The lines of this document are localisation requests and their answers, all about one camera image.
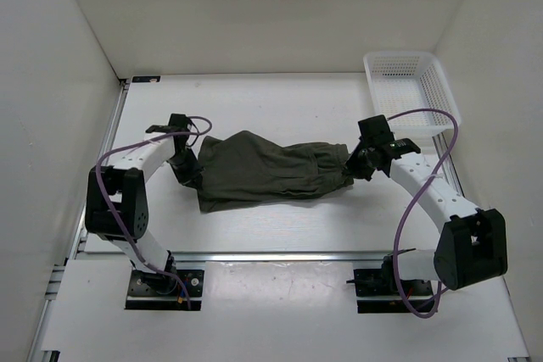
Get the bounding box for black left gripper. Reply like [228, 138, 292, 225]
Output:
[167, 147, 204, 190]

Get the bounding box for olive green shorts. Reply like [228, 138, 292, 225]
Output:
[198, 131, 354, 213]

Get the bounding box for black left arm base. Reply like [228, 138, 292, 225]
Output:
[125, 269, 204, 311]

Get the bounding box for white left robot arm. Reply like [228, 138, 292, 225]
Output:
[85, 125, 203, 294]

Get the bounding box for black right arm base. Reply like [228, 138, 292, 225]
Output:
[346, 256, 435, 315]

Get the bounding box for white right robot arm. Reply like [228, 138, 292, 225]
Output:
[345, 139, 508, 294]

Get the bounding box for white perforated plastic basket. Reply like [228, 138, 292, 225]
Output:
[363, 51, 462, 138]

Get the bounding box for dark label sticker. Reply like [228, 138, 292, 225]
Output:
[132, 75, 161, 83]

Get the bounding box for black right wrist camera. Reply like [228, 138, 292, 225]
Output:
[358, 114, 421, 158]

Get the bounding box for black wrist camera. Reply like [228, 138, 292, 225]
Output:
[358, 114, 421, 158]
[145, 114, 193, 134]

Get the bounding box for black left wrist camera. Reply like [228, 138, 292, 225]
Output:
[145, 114, 193, 134]

